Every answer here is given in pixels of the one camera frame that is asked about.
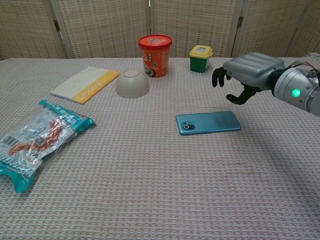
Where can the yellow lidded green container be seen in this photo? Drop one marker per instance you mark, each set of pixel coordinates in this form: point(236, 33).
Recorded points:
point(200, 60)

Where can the teal clear snack bag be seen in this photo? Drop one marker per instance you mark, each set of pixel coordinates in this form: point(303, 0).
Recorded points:
point(37, 140)

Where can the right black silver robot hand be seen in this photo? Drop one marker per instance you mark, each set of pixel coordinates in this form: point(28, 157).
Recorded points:
point(252, 67)

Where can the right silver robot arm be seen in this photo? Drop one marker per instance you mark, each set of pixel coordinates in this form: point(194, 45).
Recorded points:
point(302, 87)

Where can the bamboo folding screen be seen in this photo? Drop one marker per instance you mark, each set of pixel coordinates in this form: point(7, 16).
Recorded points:
point(105, 25)

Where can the smartphone black screen blue back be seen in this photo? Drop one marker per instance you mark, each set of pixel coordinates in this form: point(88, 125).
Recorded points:
point(212, 122)

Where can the brass screen hinge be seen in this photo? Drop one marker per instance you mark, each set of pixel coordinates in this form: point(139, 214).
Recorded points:
point(56, 25)
point(240, 22)

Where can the white yellow booklet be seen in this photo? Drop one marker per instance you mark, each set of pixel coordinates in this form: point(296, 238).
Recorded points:
point(82, 85)

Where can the beige woven tablecloth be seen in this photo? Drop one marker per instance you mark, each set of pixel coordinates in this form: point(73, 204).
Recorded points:
point(150, 175)

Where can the red instant noodle cup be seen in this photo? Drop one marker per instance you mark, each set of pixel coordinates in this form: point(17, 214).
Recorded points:
point(156, 55)

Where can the beige upturned bowl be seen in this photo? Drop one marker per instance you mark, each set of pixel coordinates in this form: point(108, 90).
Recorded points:
point(132, 85)

